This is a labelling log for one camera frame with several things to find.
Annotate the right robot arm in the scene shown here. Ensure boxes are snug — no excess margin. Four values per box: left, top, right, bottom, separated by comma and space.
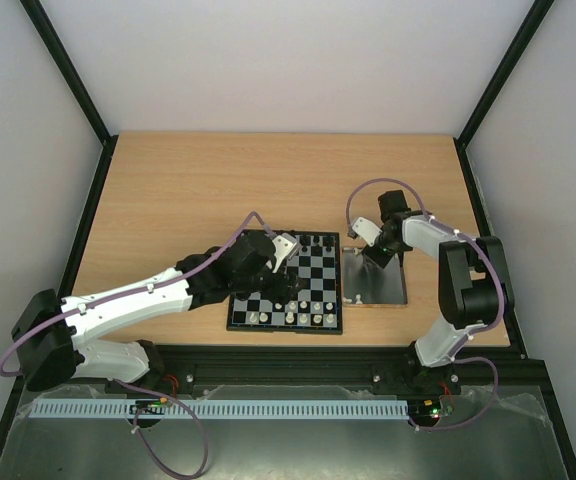
349, 190, 514, 392

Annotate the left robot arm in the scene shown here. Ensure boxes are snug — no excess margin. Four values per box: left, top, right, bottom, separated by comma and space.
11, 230, 305, 392

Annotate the metal tray wooden rim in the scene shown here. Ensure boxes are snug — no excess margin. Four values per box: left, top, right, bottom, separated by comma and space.
341, 247, 408, 307

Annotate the black white chessboard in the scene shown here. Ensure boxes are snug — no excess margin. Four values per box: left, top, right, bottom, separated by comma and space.
226, 230, 343, 335

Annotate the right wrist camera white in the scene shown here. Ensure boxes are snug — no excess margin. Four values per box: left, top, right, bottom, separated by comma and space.
348, 216, 382, 247

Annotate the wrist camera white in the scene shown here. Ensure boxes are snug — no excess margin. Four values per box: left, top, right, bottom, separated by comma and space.
272, 234, 300, 273
348, 216, 382, 247

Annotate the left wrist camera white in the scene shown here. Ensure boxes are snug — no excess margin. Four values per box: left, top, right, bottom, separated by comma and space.
272, 234, 300, 273

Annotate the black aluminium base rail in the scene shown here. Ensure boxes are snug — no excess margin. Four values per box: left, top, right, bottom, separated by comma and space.
23, 341, 461, 398

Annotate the white slotted cable duct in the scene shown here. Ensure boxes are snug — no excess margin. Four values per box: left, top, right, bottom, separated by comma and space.
23, 398, 409, 420

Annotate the purple cable floor loop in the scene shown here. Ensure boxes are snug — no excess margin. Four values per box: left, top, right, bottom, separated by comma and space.
124, 384, 209, 479

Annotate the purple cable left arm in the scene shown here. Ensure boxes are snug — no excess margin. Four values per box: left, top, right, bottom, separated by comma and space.
0, 210, 277, 377

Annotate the black frame post right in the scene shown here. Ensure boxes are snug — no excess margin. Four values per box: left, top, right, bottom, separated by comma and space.
456, 0, 555, 147

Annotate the black frame post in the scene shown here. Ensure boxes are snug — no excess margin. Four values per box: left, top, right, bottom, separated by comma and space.
456, 0, 555, 147
19, 0, 112, 146

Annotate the black frame post left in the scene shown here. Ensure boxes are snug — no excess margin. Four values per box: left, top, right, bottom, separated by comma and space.
19, 0, 112, 146

